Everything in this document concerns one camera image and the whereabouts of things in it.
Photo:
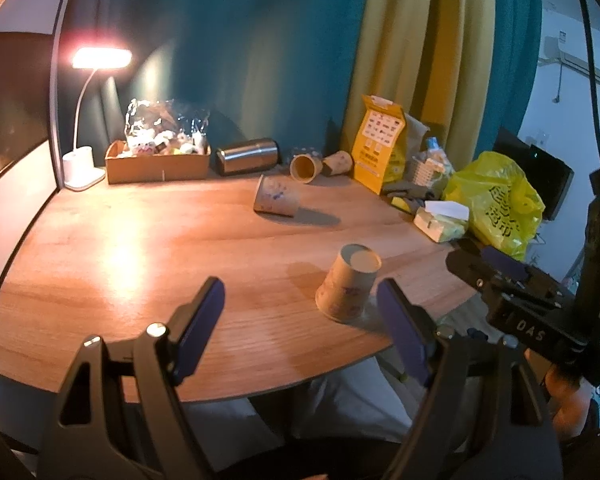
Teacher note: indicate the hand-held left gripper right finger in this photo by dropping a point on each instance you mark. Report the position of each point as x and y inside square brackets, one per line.
[402, 332]

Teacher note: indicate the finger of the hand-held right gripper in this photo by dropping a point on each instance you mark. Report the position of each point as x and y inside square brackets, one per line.
[467, 270]
[505, 261]

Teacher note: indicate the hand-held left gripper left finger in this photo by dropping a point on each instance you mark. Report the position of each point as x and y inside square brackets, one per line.
[200, 330]

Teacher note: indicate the patterned paper cup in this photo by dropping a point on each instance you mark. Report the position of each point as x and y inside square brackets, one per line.
[305, 167]
[275, 196]
[349, 285]
[338, 161]

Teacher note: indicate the person's right hand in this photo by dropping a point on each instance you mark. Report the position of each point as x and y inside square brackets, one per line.
[570, 400]

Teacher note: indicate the tissue pack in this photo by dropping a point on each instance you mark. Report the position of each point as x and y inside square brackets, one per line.
[440, 222]

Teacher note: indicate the yellow plastic bag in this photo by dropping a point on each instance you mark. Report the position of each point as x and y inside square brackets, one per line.
[495, 205]

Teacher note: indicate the black monitor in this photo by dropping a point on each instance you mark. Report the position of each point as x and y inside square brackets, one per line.
[535, 172]

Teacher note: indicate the person's light clothing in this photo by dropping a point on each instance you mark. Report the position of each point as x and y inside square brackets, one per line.
[330, 410]

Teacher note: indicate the plastic water bottle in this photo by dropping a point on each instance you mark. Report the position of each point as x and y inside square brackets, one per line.
[433, 147]

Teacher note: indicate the yellow paper bag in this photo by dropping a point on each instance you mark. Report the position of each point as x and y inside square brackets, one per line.
[380, 147]

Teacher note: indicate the cardboard box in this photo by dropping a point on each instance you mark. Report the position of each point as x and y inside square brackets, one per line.
[155, 166]

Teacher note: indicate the stainless steel tumbler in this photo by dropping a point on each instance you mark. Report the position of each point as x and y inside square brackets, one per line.
[247, 156]

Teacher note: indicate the clear plastic snack bag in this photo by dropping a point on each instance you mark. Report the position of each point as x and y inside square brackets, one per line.
[167, 127]

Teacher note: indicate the white desk lamp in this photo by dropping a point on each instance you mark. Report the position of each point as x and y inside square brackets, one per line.
[82, 160]

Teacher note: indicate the yellow curtain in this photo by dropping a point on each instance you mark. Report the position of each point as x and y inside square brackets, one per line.
[420, 45]

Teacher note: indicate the teal curtain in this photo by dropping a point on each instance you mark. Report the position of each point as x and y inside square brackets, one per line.
[240, 45]

